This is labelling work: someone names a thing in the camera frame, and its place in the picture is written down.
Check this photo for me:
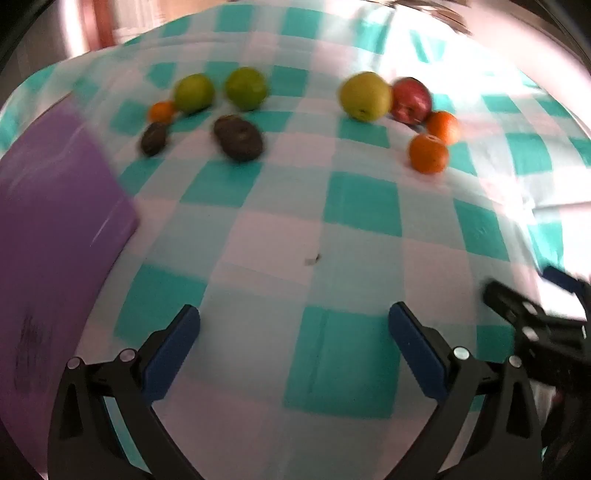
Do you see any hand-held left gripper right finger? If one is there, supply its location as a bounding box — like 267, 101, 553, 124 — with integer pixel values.
388, 301, 543, 480

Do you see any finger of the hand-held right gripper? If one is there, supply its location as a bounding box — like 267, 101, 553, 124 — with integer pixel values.
542, 266, 591, 298
482, 279, 548, 326

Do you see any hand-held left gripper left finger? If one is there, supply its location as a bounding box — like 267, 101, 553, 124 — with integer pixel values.
47, 304, 206, 480

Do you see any purple storage box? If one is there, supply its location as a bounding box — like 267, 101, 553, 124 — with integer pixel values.
0, 99, 139, 444

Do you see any red apple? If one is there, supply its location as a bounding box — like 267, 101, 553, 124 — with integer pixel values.
390, 78, 433, 125

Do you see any large dark round fruit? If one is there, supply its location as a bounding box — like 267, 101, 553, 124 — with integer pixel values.
213, 115, 264, 163

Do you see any yellow-green apple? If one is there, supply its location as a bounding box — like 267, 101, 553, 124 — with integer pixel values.
340, 71, 393, 123

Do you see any green apple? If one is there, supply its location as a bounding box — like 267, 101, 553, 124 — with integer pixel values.
225, 67, 269, 112
174, 74, 216, 114

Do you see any teal white checked tablecloth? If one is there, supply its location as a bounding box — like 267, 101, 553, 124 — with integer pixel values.
0, 0, 591, 480

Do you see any small orange tangerine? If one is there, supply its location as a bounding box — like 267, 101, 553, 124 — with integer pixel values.
148, 102, 176, 124

